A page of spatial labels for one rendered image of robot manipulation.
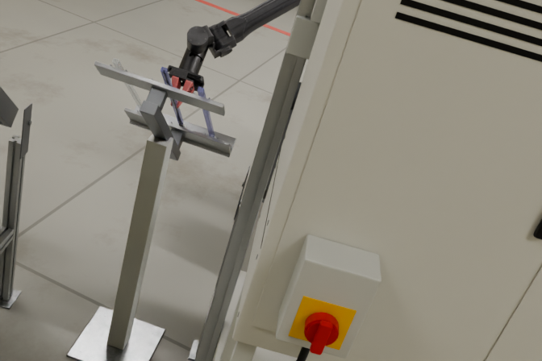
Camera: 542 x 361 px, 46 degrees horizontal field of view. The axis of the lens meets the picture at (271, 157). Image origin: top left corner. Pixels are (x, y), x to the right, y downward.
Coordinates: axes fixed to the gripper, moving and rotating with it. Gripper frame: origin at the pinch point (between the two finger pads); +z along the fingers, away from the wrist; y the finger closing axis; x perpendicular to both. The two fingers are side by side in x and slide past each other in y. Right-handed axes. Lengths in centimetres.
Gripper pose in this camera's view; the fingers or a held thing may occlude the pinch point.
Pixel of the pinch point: (175, 104)
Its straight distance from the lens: 177.6
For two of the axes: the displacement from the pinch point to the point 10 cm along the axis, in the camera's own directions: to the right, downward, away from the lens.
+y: 9.5, 3.2, -0.4
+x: -0.5, 2.6, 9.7
